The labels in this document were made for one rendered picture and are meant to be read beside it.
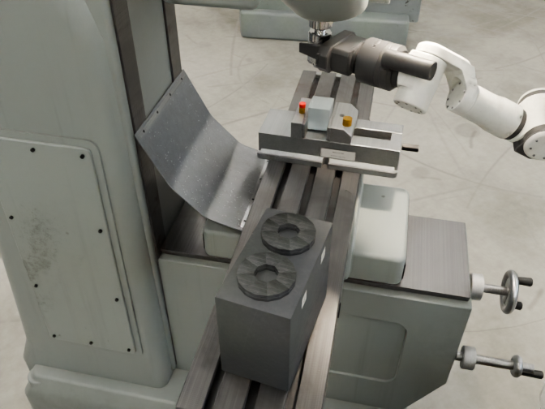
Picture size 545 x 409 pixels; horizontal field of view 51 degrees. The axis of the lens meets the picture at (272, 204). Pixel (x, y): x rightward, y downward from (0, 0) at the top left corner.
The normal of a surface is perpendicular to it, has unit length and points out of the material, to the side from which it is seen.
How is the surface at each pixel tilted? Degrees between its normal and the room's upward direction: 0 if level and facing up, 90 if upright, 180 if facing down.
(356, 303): 90
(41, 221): 89
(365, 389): 90
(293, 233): 0
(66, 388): 68
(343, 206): 0
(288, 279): 0
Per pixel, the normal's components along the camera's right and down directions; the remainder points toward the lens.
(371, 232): 0.00, -0.77
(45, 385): -0.19, 0.29
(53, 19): -0.21, 0.63
